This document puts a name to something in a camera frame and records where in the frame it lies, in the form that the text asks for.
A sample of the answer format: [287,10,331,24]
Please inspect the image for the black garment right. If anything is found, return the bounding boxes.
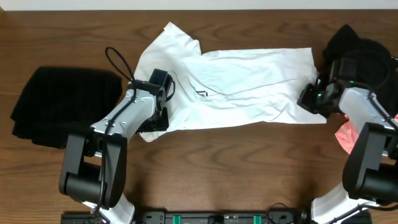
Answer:
[323,24,397,117]

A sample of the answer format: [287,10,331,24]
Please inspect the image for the white printed t-shirt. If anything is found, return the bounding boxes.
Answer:
[134,23,326,132]

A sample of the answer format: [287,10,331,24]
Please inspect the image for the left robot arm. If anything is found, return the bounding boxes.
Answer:
[59,87,171,223]

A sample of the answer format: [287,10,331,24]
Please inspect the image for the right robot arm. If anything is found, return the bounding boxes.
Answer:
[297,78,397,223]

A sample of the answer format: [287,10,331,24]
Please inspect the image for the black folded garment left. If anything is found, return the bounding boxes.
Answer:
[11,67,123,149]

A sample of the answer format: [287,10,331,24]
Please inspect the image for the pink garment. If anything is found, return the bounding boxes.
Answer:
[334,113,398,155]

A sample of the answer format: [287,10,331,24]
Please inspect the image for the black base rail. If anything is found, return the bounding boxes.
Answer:
[60,208,373,224]

